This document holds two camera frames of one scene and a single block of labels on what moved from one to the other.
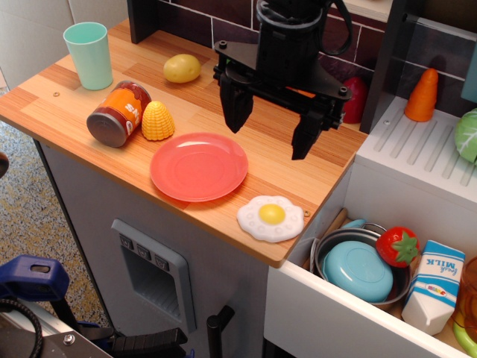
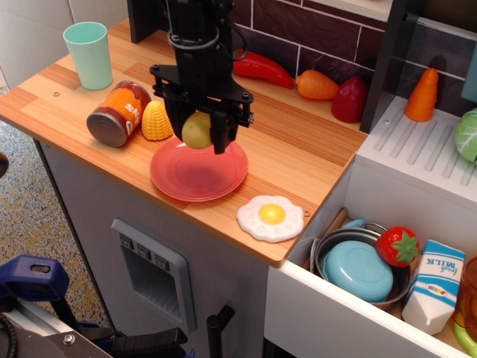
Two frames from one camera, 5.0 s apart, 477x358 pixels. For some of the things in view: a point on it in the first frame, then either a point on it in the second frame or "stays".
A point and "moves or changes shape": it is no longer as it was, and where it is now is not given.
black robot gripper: x=286 y=66 → x=203 y=76
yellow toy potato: x=181 y=68 moves or changes shape
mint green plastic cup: x=88 y=42 stays
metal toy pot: x=367 y=233 stays
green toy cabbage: x=466 y=135 stays
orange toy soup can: x=118 y=113 stays
